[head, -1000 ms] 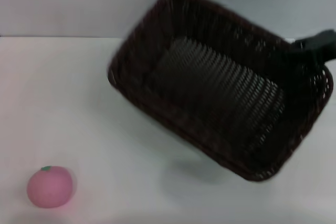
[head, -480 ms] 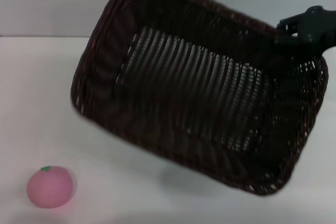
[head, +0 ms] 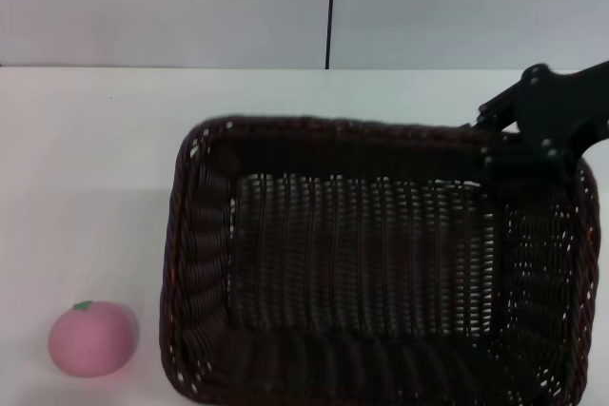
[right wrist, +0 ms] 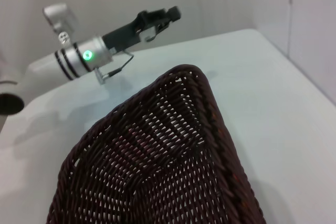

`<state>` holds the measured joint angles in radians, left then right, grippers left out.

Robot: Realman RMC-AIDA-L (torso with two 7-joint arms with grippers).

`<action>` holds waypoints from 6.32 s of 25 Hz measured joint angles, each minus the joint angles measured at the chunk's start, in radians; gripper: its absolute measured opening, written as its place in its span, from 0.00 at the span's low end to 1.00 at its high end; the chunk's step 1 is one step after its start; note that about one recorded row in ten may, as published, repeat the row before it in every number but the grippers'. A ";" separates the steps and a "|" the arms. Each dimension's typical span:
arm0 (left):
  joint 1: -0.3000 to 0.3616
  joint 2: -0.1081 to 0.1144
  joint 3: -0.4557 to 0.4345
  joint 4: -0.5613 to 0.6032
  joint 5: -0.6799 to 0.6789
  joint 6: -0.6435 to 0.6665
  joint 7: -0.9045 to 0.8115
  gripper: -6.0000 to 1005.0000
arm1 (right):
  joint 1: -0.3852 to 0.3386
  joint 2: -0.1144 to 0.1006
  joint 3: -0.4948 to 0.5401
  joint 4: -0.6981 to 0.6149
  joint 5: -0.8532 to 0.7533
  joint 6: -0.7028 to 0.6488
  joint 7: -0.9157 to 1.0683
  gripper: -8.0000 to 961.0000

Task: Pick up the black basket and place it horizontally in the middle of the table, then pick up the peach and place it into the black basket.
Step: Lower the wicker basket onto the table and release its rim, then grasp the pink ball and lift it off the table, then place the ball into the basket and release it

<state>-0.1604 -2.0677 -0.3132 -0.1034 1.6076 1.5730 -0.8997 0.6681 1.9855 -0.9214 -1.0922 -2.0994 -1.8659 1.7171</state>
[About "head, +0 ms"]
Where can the pink toy peach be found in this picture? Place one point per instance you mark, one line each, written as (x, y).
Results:
(90, 342)

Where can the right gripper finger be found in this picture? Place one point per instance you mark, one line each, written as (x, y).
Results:
(499, 109)
(518, 161)

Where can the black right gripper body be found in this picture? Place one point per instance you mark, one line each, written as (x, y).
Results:
(561, 106)

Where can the dark brown woven rectangular basket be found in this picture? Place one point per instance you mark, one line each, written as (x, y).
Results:
(361, 254)

